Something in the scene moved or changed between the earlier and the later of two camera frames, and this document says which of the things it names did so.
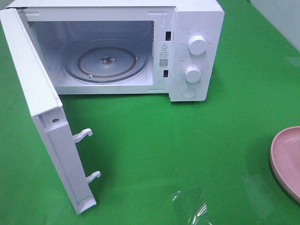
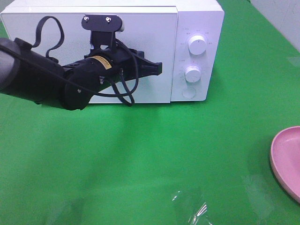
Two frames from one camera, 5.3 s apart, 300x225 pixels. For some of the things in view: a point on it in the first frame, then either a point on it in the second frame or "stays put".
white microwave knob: (192, 74) stays put
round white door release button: (188, 93) stays put
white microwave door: (45, 108) to (151, 30)
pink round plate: (285, 158) stays put
